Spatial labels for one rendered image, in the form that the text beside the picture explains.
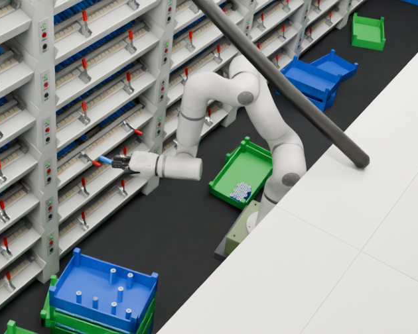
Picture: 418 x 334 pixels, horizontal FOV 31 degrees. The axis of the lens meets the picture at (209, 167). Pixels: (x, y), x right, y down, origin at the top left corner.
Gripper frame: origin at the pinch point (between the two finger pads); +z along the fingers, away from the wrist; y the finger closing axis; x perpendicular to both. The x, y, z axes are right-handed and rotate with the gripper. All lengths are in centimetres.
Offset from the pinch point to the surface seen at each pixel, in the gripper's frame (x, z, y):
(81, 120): -10.6, 15.9, -10.3
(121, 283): 14.2, -11.3, 46.3
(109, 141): 10.0, 10.7, -24.8
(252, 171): 59, -45, -72
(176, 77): 9, -8, -74
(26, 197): 7.3, 31.3, 15.9
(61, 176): 8.7, 22.9, 1.0
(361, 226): -101, -77, 131
